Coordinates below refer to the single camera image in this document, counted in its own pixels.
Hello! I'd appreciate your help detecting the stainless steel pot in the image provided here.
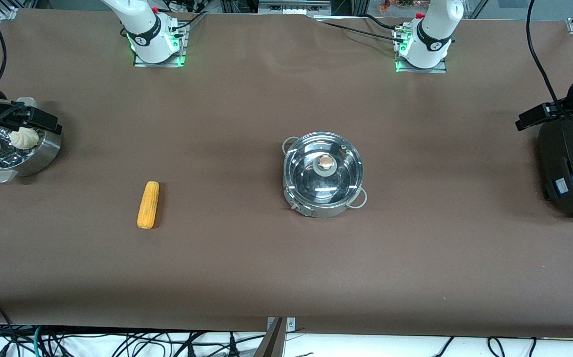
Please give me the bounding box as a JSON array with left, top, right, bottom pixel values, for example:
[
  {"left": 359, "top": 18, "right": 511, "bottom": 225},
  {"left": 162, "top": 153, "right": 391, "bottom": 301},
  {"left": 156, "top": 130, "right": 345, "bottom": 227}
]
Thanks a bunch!
[{"left": 282, "top": 131, "right": 368, "bottom": 219}]

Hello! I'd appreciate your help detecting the white steamed bun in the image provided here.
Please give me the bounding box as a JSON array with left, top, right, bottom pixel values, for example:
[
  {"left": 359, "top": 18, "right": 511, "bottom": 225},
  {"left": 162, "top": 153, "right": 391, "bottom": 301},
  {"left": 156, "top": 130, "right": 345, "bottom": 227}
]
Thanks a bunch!
[{"left": 9, "top": 127, "right": 40, "bottom": 150}]

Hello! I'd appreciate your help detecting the yellow corn cob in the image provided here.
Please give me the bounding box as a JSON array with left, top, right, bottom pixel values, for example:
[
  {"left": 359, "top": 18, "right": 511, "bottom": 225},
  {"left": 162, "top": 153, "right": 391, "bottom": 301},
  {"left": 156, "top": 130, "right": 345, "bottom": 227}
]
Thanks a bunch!
[{"left": 137, "top": 181, "right": 160, "bottom": 230}]

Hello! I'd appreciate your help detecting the steel steamer pot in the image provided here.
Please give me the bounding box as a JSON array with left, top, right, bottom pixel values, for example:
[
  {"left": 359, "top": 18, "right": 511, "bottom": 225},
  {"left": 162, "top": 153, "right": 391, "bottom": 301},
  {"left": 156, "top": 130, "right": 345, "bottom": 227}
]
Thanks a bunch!
[{"left": 0, "top": 97, "right": 63, "bottom": 183}]

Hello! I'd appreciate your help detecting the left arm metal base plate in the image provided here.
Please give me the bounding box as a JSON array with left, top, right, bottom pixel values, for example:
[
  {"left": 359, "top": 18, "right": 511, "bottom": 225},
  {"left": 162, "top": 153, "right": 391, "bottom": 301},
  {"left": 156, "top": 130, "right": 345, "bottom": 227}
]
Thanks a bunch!
[{"left": 395, "top": 27, "right": 447, "bottom": 74}]

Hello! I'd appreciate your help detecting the table cover sheet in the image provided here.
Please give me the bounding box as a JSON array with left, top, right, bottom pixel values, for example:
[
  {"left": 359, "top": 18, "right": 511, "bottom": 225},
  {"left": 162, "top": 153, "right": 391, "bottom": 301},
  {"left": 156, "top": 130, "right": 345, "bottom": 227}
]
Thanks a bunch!
[{"left": 0, "top": 7, "right": 573, "bottom": 339}]

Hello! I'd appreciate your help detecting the black table cable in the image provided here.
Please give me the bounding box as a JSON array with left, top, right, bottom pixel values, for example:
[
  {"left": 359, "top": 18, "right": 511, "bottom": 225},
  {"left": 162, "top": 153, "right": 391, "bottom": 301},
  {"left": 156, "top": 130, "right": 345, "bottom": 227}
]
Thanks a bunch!
[
  {"left": 321, "top": 22, "right": 407, "bottom": 44},
  {"left": 311, "top": 13, "right": 406, "bottom": 31}
]

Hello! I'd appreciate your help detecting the black rice cooker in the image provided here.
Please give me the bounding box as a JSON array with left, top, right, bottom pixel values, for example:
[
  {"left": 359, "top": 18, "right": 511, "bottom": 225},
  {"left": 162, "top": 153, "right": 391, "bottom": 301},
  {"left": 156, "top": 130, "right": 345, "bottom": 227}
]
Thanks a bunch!
[{"left": 537, "top": 117, "right": 573, "bottom": 220}]

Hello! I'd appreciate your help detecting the teal floor cable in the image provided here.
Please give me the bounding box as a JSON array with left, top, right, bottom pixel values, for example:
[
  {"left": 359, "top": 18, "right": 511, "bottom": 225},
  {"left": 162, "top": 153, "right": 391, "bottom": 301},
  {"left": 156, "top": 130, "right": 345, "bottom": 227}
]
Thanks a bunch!
[{"left": 31, "top": 325, "right": 45, "bottom": 357}]

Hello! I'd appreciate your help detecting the metal table edge bracket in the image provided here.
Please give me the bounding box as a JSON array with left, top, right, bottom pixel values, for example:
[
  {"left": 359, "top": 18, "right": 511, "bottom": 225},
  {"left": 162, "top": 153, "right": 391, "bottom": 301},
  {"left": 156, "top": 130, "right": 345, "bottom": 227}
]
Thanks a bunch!
[{"left": 266, "top": 316, "right": 296, "bottom": 334}]

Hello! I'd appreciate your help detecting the black base cable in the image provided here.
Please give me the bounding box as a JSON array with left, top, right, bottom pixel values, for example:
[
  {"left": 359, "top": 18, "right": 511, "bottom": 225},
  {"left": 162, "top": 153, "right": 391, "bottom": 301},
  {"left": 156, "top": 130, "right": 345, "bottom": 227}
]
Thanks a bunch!
[{"left": 170, "top": 12, "right": 208, "bottom": 38}]

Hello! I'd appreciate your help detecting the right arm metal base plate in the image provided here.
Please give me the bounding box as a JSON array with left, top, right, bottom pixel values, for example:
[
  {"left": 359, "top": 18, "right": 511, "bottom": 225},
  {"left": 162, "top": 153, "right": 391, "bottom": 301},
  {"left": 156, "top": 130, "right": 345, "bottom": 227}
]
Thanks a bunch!
[{"left": 133, "top": 22, "right": 187, "bottom": 67}]

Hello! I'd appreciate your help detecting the dark camera stand pole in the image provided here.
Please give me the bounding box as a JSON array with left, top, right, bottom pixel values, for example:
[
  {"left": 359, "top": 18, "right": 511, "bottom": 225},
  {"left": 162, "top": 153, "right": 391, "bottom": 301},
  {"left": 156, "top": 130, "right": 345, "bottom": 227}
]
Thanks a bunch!
[{"left": 254, "top": 317, "right": 287, "bottom": 357}]

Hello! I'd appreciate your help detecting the glass pot lid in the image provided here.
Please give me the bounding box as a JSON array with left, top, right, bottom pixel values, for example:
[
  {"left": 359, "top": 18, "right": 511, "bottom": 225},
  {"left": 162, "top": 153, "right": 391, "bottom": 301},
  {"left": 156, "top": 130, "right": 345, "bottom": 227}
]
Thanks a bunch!
[{"left": 284, "top": 131, "right": 365, "bottom": 205}]

